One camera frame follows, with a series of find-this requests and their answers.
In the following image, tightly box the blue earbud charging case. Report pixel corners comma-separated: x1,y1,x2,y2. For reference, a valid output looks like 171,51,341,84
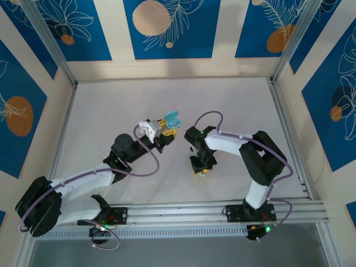
163,110,184,130

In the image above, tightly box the black controller board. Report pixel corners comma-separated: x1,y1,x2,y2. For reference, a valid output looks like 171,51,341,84
245,222,278,242
88,225,111,245

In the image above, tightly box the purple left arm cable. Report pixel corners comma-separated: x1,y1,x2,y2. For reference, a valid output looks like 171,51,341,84
18,125,161,250

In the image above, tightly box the aluminium rail beam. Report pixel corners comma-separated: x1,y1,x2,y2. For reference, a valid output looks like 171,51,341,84
23,196,326,231

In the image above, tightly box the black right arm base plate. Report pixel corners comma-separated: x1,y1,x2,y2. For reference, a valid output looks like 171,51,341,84
224,204,277,223

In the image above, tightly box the aluminium side rail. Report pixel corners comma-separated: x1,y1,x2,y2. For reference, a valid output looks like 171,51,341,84
52,82,78,179
266,77,311,200

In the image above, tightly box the grey slotted cable duct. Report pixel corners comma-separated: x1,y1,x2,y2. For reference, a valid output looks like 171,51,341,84
35,224,249,240

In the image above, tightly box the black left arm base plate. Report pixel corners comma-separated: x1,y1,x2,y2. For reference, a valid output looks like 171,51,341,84
77,205,129,226

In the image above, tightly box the aluminium corner post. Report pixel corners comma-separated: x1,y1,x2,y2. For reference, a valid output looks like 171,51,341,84
271,0,318,85
19,0,78,87

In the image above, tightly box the aluminium frame leg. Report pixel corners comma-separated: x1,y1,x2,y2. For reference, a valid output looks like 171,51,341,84
315,222,339,267
10,229,38,267

